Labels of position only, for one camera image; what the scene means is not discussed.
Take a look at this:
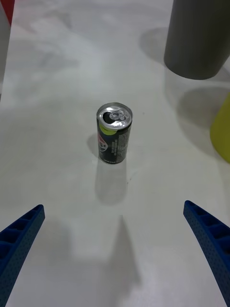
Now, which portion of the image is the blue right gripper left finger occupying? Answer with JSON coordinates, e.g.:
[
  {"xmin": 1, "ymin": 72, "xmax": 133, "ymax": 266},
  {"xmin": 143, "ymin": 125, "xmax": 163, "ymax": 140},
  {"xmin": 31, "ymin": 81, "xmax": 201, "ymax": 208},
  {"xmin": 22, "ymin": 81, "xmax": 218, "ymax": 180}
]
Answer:
[{"xmin": 0, "ymin": 204, "xmax": 46, "ymax": 307}]

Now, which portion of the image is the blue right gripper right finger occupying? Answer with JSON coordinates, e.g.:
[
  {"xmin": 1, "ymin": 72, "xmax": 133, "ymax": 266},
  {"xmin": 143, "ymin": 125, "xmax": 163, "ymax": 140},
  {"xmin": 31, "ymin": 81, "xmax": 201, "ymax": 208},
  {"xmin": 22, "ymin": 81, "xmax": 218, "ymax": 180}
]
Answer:
[{"xmin": 183, "ymin": 200, "xmax": 230, "ymax": 307}]

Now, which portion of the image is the black drink can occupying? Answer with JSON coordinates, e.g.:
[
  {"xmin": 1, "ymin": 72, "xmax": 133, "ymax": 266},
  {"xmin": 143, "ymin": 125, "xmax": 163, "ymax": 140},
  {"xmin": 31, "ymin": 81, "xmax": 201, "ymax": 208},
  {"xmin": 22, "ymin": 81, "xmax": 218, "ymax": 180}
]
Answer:
[{"xmin": 96, "ymin": 102, "xmax": 133, "ymax": 165}]

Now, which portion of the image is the yellow-green plastic bin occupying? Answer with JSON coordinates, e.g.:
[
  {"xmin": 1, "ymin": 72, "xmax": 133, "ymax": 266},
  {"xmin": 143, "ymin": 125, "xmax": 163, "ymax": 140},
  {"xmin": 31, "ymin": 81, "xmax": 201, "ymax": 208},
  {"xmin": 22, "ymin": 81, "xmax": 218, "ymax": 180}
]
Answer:
[{"xmin": 209, "ymin": 92, "xmax": 230, "ymax": 164}]

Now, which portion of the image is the grey plastic bin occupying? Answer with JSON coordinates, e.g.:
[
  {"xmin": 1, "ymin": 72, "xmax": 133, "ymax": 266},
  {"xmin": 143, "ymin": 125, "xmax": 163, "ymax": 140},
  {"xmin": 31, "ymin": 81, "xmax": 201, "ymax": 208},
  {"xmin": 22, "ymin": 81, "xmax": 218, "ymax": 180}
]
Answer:
[{"xmin": 163, "ymin": 0, "xmax": 230, "ymax": 81}]

